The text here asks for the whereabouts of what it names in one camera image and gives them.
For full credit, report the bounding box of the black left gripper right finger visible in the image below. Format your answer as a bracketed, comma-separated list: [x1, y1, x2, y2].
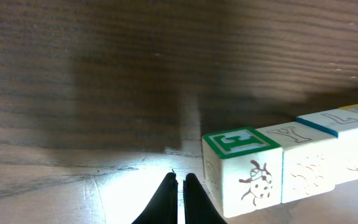
[183, 173, 227, 224]

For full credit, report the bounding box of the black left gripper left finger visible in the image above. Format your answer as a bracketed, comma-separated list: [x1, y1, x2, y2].
[132, 172, 178, 224]

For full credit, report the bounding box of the wooden block ladybug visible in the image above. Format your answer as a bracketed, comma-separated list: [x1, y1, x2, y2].
[202, 128, 283, 218]

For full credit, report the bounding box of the wooden block bee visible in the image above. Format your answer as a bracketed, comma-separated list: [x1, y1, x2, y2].
[258, 122, 337, 203]

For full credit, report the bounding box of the teal block umbrella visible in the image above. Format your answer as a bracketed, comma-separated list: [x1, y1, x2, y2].
[295, 109, 358, 184]

